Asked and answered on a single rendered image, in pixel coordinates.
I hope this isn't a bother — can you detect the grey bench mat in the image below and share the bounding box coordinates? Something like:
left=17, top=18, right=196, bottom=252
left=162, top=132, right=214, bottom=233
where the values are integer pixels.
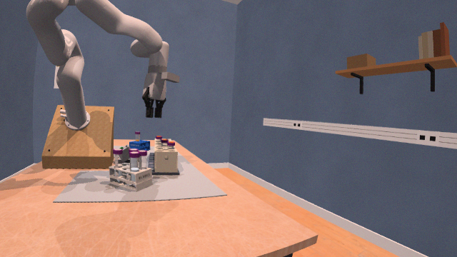
left=53, top=152, right=227, bottom=203

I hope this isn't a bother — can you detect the blue tube rack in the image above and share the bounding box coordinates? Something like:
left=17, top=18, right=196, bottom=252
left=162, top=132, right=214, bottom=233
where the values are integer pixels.
left=129, top=140, right=150, bottom=151

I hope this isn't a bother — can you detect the beige tube rack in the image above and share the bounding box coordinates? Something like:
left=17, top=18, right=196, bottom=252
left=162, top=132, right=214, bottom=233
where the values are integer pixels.
left=109, top=163, right=152, bottom=191

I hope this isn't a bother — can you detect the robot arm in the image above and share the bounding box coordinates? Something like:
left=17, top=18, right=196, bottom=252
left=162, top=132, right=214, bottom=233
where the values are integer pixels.
left=26, top=0, right=180, bottom=130

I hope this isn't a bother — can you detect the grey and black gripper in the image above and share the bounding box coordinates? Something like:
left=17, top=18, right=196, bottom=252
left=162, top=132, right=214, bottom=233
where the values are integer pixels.
left=142, top=72, right=166, bottom=118

